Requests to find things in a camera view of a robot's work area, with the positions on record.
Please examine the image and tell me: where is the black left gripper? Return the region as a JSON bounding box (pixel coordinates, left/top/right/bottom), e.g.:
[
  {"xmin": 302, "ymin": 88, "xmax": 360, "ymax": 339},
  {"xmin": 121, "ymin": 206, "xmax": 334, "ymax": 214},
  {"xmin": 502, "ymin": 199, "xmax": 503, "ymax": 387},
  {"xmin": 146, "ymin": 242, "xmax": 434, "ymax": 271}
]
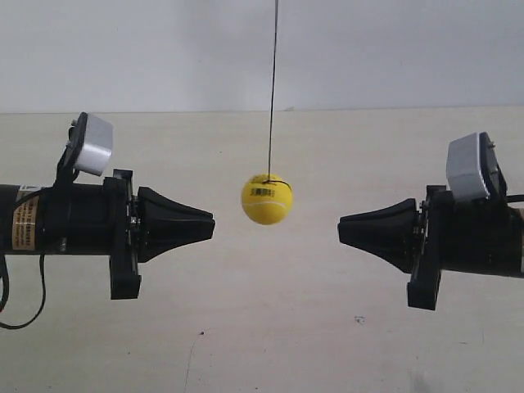
[{"xmin": 61, "ymin": 169, "xmax": 215, "ymax": 300}]

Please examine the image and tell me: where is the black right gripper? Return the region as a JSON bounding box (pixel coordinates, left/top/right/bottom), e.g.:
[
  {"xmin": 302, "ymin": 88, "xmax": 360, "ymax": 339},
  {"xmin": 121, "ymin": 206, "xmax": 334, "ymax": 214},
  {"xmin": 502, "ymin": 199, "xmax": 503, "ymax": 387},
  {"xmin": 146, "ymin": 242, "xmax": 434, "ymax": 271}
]
[{"xmin": 338, "ymin": 185, "xmax": 523, "ymax": 310}]

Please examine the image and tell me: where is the yellow tennis ball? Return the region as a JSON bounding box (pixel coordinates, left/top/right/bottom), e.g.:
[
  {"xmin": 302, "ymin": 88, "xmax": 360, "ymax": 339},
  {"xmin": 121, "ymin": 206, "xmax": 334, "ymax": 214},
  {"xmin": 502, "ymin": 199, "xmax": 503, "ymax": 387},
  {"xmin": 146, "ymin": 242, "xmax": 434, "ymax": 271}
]
[{"xmin": 241, "ymin": 173, "xmax": 293, "ymax": 225}]

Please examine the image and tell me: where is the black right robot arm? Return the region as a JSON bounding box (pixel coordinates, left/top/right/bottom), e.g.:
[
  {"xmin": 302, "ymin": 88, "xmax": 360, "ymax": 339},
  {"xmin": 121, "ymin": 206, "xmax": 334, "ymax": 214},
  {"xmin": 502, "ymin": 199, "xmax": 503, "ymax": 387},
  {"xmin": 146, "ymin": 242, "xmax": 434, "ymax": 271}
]
[{"xmin": 337, "ymin": 185, "xmax": 523, "ymax": 311}]

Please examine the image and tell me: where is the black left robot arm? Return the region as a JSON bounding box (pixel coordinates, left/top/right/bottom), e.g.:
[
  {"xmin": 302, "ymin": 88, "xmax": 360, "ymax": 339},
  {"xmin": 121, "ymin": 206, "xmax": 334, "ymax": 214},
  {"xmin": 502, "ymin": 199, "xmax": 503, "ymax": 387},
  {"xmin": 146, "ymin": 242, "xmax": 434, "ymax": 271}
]
[{"xmin": 1, "ymin": 169, "xmax": 215, "ymax": 300}]

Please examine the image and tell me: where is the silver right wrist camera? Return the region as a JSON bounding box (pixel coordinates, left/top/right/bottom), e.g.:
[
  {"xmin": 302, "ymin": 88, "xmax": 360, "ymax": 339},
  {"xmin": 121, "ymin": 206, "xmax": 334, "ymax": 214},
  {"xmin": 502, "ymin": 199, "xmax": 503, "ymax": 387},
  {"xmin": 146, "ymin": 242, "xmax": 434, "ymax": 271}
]
[{"xmin": 445, "ymin": 132, "xmax": 506, "ymax": 202}]

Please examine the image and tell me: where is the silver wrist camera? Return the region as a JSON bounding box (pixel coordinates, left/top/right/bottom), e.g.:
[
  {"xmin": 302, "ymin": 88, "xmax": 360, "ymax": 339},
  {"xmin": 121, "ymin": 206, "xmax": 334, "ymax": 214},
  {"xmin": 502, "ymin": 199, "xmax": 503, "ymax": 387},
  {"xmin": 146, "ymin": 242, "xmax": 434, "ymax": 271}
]
[
  {"xmin": 445, "ymin": 132, "xmax": 506, "ymax": 202},
  {"xmin": 65, "ymin": 112, "xmax": 114, "ymax": 176}
]

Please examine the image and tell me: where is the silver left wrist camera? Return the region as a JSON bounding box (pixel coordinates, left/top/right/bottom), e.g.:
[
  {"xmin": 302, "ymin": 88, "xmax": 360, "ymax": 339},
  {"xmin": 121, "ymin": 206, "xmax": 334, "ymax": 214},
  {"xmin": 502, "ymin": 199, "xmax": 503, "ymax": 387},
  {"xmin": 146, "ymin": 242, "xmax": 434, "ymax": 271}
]
[{"xmin": 65, "ymin": 112, "xmax": 114, "ymax": 176}]

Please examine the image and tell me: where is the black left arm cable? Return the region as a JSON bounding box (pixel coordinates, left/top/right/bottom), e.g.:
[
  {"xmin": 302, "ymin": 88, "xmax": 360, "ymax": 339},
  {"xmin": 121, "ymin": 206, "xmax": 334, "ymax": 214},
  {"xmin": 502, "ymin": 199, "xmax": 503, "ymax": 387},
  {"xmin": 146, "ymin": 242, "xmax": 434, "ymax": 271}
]
[{"xmin": 0, "ymin": 253, "xmax": 46, "ymax": 329}]

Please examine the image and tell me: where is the black hanging string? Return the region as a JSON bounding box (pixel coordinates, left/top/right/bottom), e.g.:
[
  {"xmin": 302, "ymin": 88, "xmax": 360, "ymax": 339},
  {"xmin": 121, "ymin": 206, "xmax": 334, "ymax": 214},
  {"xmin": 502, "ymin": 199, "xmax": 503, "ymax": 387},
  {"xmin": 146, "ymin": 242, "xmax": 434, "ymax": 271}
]
[{"xmin": 265, "ymin": 0, "xmax": 281, "ymax": 183}]

